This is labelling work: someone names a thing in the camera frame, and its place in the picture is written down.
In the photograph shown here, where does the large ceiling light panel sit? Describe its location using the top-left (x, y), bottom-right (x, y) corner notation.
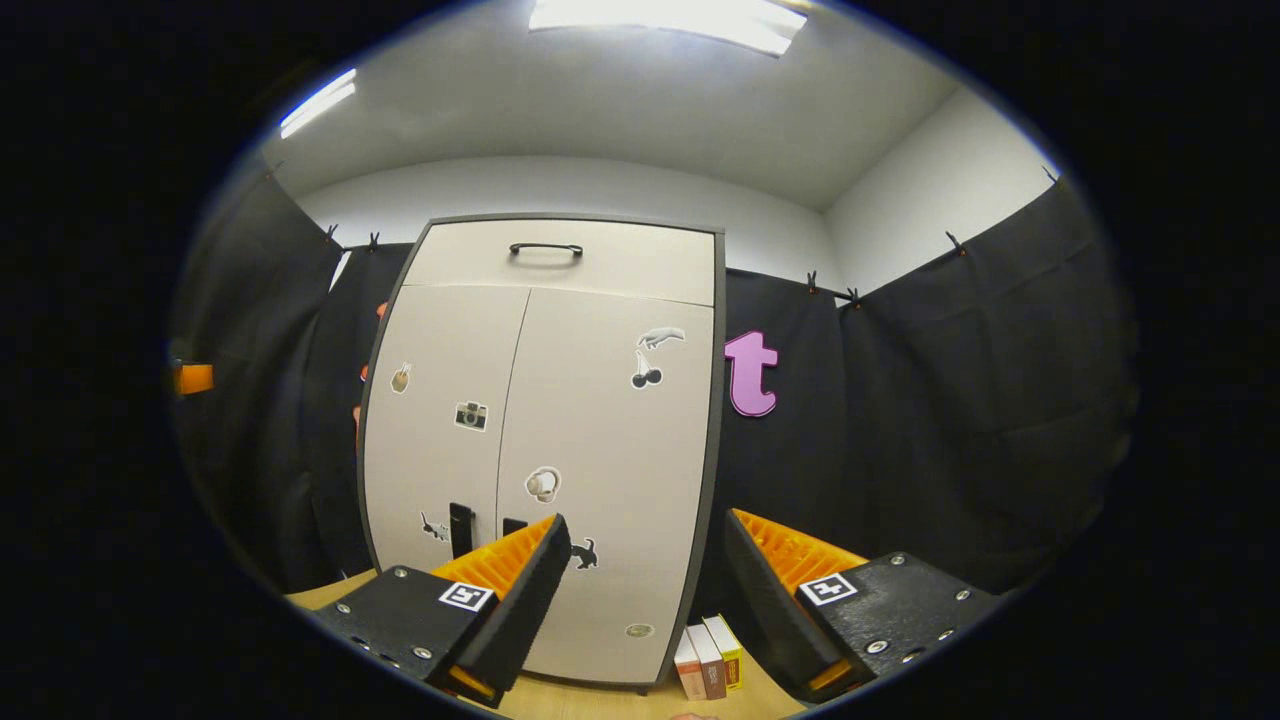
top-left (528, 0), bottom-right (809, 56)

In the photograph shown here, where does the yellow white carton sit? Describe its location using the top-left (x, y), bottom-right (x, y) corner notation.
top-left (703, 614), bottom-right (744, 691)

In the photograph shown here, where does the white cabinet drawer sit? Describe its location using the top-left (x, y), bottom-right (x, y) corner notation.
top-left (403, 219), bottom-right (717, 307)

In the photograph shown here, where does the white shoe cabinet door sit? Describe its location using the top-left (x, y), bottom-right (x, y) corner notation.
top-left (362, 285), bottom-right (531, 601)
top-left (497, 288), bottom-right (716, 686)

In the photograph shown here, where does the grey white shoe cabinet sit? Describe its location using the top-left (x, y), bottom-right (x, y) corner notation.
top-left (355, 212), bottom-right (728, 696)

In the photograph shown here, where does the small ceiling light panel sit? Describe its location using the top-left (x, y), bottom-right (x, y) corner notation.
top-left (278, 68), bottom-right (358, 139)

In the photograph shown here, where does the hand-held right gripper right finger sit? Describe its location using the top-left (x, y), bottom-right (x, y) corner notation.
top-left (722, 508), bottom-right (1004, 704)

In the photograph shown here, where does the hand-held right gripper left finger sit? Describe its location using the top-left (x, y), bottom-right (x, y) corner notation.
top-left (313, 513), bottom-right (573, 709)

